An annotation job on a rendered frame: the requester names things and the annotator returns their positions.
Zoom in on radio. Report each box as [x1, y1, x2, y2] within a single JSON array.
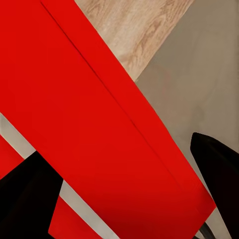
[[0, 0, 217, 239]]

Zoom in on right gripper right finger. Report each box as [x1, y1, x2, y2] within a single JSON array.
[[190, 132, 239, 239]]

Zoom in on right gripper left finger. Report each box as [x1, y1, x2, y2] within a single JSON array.
[[0, 151, 64, 239]]

